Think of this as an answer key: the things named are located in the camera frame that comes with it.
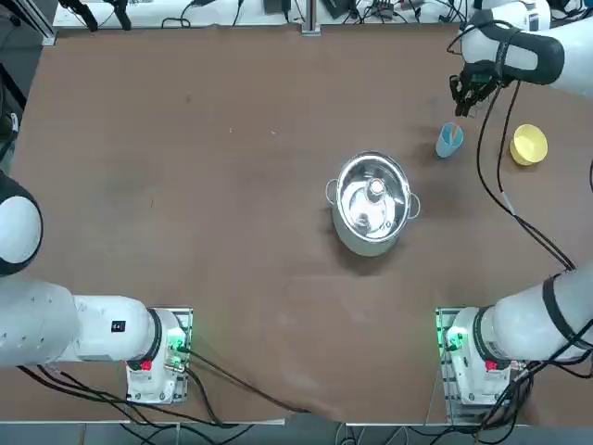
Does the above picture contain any yellow plastic bowl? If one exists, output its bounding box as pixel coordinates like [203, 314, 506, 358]
[509, 123, 549, 166]

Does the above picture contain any black floor cable bundle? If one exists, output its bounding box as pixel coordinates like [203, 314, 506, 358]
[184, 347, 325, 416]

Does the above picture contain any blue plastic cup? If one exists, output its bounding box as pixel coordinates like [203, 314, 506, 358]
[434, 121, 465, 159]

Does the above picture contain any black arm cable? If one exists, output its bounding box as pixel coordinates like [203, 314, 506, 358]
[498, 78, 580, 271]
[476, 99, 574, 273]

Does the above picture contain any glass pot lid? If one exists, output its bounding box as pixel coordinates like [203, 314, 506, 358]
[336, 150, 415, 242]

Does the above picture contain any black stand leg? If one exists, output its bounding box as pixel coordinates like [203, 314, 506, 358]
[108, 0, 132, 32]
[58, 0, 99, 32]

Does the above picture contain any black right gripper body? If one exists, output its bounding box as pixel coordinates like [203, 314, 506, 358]
[461, 60, 504, 96]

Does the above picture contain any aluminium frame post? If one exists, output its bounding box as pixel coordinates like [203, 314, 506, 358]
[300, 0, 322, 36]

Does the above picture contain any grey electric cooking pot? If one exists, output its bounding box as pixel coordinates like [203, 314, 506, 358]
[325, 149, 422, 258]

